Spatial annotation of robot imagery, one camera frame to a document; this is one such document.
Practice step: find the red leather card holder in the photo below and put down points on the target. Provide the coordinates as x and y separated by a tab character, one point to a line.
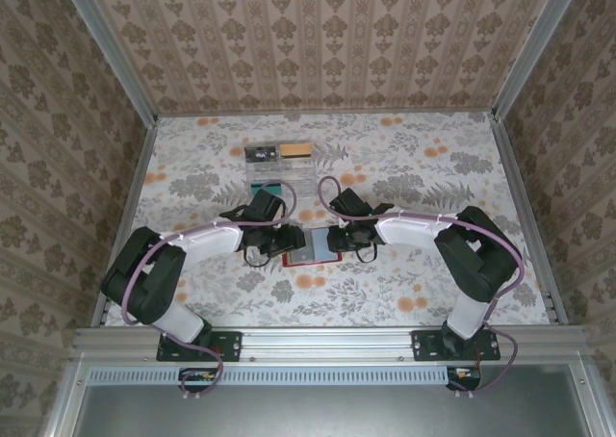
315	249

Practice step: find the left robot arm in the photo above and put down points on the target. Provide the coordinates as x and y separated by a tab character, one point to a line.
212	239

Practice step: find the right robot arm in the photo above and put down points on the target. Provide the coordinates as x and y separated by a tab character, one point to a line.
409	230

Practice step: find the teal credit card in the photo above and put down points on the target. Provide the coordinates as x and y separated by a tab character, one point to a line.
262	186

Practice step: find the clear acrylic card organizer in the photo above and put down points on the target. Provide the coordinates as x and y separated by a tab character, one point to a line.
300	177

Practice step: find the black credit card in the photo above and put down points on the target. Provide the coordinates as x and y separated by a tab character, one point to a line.
261	155

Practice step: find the gold credit card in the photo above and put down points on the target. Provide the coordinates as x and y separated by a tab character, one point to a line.
296	150

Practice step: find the small connector board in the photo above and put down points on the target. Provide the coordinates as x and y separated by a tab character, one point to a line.
197	375
464	374

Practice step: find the grey metal panel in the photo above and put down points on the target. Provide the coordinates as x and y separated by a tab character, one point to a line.
337	413

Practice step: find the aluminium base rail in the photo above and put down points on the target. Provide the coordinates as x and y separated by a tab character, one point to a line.
327	343

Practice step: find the aluminium table side rail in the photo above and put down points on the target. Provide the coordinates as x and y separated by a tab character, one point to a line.
132	191
526	215

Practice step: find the aluminium frame post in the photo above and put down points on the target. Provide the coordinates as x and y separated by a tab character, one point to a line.
113	52
529	47

